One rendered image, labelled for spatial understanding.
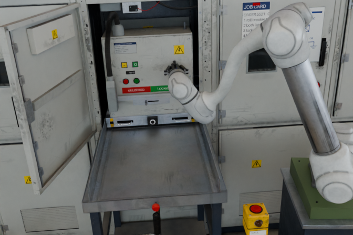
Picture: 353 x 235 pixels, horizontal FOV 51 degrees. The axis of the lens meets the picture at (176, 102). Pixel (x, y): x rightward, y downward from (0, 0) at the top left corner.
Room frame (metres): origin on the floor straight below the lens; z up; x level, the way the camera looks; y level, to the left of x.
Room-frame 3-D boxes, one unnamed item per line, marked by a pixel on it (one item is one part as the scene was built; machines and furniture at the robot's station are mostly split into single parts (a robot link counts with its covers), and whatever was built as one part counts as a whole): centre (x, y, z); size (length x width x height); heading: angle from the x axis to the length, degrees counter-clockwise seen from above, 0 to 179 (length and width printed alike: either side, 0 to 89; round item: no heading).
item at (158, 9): (2.37, 0.17, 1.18); 0.78 x 0.69 x 0.79; 3
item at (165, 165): (1.64, 0.12, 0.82); 0.68 x 0.62 x 0.06; 3
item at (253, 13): (1.99, -0.44, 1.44); 0.15 x 0.01 x 0.21; 93
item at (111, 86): (1.90, 0.35, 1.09); 0.08 x 0.05 x 0.17; 3
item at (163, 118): (1.99, 0.14, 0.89); 0.54 x 0.05 x 0.06; 93
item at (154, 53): (1.98, 0.14, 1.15); 0.48 x 0.01 x 0.48; 93
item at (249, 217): (1.13, -0.28, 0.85); 0.08 x 0.08 x 0.10; 3
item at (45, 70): (1.67, 0.57, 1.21); 0.63 x 0.07 x 0.74; 167
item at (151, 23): (2.59, 0.18, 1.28); 0.58 x 0.02 x 0.19; 93
